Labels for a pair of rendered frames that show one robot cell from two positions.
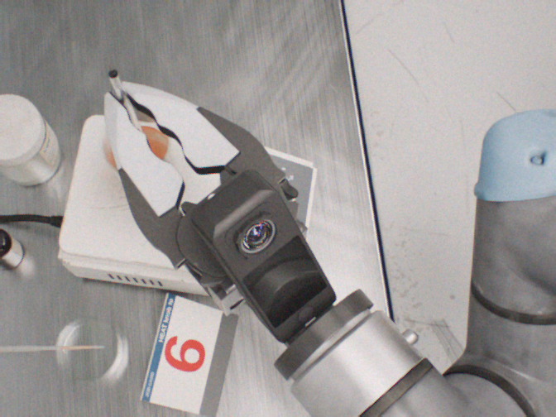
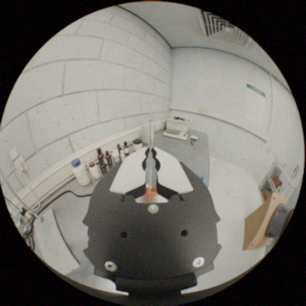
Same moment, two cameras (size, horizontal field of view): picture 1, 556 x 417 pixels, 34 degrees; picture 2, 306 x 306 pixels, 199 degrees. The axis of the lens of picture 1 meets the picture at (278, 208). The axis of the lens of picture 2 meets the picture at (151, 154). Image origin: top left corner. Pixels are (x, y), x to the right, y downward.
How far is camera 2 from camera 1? 50 cm
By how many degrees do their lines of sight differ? 47
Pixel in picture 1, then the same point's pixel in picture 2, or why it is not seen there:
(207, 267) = (93, 250)
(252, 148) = (203, 192)
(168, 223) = (108, 198)
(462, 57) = (223, 214)
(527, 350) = not seen: outside the picture
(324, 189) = not seen: hidden behind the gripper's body
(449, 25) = (223, 207)
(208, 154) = (172, 181)
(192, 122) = (173, 164)
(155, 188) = (125, 177)
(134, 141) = (139, 156)
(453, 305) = not seen: hidden behind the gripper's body
